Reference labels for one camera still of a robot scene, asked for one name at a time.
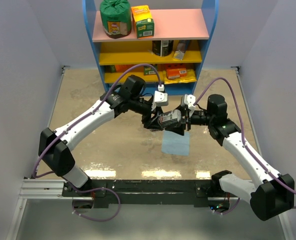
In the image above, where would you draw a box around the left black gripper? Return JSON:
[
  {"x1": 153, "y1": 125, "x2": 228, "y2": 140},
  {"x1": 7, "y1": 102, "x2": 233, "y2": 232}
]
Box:
[{"x1": 130, "y1": 95, "x2": 164, "y2": 130}]

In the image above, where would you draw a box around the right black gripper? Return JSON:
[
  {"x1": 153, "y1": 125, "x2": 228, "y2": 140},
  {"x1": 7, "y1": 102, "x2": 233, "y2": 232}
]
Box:
[{"x1": 165, "y1": 104, "x2": 214, "y2": 136}]

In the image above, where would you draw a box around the patterned sunglasses case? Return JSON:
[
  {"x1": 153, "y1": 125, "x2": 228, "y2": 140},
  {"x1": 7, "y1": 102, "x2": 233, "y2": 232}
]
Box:
[{"x1": 158, "y1": 109, "x2": 181, "y2": 129}]

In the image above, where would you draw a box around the light blue cleaning cloth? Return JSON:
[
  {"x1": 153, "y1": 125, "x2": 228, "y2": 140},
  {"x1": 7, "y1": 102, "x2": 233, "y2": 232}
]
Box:
[{"x1": 161, "y1": 131, "x2": 190, "y2": 156}]

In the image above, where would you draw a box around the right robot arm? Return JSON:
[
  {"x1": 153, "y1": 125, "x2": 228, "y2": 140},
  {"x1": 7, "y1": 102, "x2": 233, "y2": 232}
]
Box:
[{"x1": 158, "y1": 94, "x2": 294, "y2": 221}]

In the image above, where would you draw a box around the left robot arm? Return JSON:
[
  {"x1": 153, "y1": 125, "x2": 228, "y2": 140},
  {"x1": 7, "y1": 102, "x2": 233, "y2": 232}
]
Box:
[{"x1": 38, "y1": 75, "x2": 167, "y2": 196}]

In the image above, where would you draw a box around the yellow snack bag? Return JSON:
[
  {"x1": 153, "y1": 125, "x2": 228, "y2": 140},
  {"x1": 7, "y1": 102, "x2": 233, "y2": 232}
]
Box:
[{"x1": 162, "y1": 69, "x2": 197, "y2": 85}]

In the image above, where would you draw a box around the small green box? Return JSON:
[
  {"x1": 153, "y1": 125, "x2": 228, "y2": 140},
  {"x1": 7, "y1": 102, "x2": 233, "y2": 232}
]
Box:
[{"x1": 143, "y1": 64, "x2": 158, "y2": 76}]

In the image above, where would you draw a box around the orange box on shelf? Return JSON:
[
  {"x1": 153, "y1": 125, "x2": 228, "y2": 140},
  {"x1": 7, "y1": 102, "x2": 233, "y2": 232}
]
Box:
[{"x1": 165, "y1": 63, "x2": 187, "y2": 80}]

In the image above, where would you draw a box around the blue shelf unit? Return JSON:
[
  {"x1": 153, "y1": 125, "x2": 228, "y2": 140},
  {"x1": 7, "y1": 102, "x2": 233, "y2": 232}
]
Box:
[{"x1": 82, "y1": 0, "x2": 219, "y2": 96}]

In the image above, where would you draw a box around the orange packet left shelf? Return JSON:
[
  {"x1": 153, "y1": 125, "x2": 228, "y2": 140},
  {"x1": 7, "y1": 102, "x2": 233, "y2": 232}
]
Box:
[{"x1": 109, "y1": 64, "x2": 134, "y2": 73}]

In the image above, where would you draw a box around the silver foil pouch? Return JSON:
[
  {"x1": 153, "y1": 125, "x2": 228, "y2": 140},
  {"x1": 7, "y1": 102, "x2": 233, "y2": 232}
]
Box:
[{"x1": 173, "y1": 40, "x2": 191, "y2": 61}]

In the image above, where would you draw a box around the black labelled can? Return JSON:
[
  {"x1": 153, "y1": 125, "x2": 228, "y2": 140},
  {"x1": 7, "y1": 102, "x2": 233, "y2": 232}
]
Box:
[{"x1": 152, "y1": 40, "x2": 174, "y2": 57}]

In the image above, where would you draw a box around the orange green sponge box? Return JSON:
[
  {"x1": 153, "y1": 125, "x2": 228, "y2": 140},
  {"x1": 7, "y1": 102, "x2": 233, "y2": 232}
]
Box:
[{"x1": 131, "y1": 5, "x2": 155, "y2": 39}]

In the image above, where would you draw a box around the green toilet paper pack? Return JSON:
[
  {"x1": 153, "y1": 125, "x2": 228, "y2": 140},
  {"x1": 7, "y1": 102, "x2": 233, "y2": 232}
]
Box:
[{"x1": 100, "y1": 0, "x2": 132, "y2": 39}]

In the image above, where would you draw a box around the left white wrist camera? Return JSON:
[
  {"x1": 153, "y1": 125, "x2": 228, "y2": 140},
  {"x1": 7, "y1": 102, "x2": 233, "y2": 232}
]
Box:
[{"x1": 151, "y1": 84, "x2": 168, "y2": 111}]

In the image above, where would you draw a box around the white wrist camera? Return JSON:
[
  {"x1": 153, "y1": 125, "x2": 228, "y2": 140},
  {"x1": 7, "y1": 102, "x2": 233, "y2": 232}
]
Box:
[
  {"x1": 151, "y1": 84, "x2": 168, "y2": 111},
  {"x1": 180, "y1": 94, "x2": 196, "y2": 111}
]

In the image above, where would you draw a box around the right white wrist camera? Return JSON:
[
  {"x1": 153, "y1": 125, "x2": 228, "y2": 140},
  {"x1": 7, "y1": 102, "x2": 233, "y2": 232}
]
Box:
[{"x1": 180, "y1": 94, "x2": 196, "y2": 111}]

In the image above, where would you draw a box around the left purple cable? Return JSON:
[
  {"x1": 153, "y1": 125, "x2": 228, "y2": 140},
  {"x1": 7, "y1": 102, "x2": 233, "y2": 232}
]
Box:
[{"x1": 32, "y1": 63, "x2": 165, "y2": 179}]

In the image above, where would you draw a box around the purple cable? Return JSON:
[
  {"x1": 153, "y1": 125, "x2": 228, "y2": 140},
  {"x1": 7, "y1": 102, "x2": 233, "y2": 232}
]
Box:
[
  {"x1": 32, "y1": 63, "x2": 165, "y2": 179},
  {"x1": 194, "y1": 77, "x2": 296, "y2": 209}
]

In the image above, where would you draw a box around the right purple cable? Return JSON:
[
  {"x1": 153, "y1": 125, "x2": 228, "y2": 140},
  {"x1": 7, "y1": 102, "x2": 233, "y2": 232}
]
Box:
[{"x1": 194, "y1": 77, "x2": 296, "y2": 209}]

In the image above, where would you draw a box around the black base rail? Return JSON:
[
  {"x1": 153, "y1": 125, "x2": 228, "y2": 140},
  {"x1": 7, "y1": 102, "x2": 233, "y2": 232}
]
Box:
[{"x1": 62, "y1": 179, "x2": 235, "y2": 212}]

